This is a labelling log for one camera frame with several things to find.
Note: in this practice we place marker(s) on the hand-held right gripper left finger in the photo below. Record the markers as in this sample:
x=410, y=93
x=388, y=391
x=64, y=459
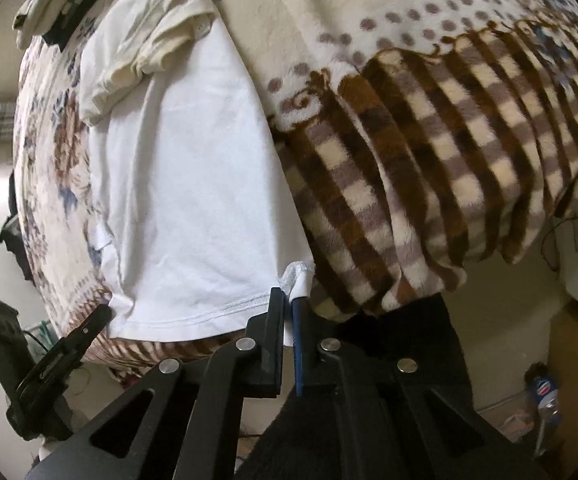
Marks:
x=269, y=360

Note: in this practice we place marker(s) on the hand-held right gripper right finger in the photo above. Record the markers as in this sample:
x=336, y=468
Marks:
x=298, y=350

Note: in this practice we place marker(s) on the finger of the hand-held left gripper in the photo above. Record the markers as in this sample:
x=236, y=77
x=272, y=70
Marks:
x=76, y=342

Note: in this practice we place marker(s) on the white t-shirt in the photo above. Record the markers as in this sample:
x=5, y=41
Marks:
x=184, y=185

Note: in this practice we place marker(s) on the black hanging clothes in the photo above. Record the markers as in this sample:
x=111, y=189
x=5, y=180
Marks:
x=16, y=240

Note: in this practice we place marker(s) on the teal and white rack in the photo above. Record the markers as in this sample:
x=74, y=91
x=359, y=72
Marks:
x=44, y=335

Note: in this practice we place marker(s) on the floral checked-border blanket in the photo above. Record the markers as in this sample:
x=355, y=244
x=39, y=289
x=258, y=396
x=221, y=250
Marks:
x=419, y=135

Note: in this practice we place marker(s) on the plastic bottle blue label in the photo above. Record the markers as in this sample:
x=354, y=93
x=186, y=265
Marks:
x=544, y=390

